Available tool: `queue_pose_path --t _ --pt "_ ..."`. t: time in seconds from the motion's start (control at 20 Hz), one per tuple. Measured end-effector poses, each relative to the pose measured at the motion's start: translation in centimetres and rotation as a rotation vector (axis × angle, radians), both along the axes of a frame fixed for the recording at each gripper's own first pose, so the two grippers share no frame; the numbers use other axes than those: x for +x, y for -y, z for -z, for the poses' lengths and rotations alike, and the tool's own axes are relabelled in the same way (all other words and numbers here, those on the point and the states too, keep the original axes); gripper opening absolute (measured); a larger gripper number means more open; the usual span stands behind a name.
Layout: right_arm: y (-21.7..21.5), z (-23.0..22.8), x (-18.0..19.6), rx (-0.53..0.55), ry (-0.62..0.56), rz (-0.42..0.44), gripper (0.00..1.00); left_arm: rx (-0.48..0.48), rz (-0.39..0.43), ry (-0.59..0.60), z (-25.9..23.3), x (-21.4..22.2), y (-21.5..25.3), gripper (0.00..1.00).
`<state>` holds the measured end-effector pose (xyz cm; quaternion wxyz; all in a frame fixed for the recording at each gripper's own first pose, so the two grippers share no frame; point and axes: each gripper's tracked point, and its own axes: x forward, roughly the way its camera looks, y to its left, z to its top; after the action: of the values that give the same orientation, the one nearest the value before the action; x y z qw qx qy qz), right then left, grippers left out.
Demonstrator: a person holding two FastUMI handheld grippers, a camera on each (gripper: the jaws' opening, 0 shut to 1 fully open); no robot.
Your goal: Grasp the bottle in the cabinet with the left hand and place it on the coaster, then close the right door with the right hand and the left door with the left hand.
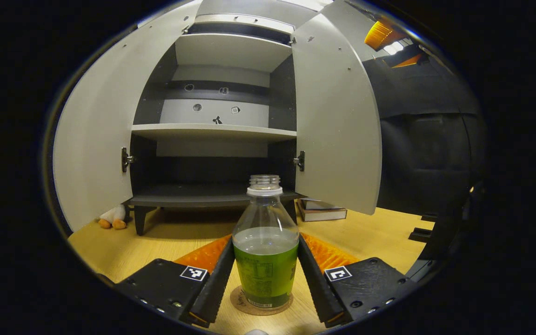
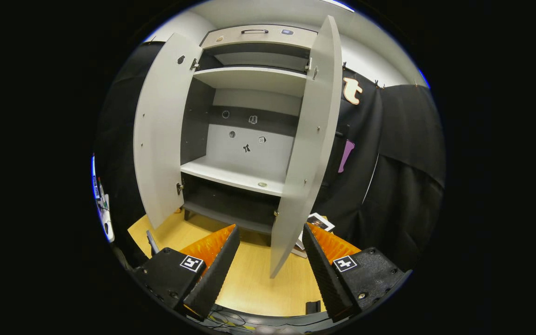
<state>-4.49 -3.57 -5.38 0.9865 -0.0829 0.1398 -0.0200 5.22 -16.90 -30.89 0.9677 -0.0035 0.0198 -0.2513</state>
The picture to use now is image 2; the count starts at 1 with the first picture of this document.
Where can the white picture card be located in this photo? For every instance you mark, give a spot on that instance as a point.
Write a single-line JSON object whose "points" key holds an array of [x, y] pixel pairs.
{"points": [[320, 222]]}

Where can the white cabinet door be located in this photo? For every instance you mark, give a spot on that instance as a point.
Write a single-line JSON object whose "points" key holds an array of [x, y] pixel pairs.
{"points": [[161, 130], [307, 153]]}

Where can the white and black cabinet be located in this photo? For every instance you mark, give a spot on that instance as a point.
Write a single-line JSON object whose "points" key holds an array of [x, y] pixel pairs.
{"points": [[249, 79]]}

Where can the dark metal rod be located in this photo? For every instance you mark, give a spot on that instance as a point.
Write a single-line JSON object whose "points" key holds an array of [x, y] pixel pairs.
{"points": [[151, 243]]}

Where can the beige cabinet drawer front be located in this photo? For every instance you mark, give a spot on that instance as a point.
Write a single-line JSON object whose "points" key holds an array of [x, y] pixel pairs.
{"points": [[231, 41]]}

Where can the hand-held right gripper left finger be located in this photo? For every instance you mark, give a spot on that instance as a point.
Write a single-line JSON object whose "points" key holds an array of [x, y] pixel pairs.
{"points": [[212, 279]]}

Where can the small black box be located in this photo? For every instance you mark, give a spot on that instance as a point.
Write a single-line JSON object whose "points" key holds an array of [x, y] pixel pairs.
{"points": [[313, 307]]}

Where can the black backdrop cloth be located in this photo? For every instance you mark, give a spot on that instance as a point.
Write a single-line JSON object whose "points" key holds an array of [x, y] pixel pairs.
{"points": [[389, 186]]}

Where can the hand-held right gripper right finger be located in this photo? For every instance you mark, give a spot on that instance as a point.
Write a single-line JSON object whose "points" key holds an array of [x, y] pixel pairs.
{"points": [[326, 279]]}

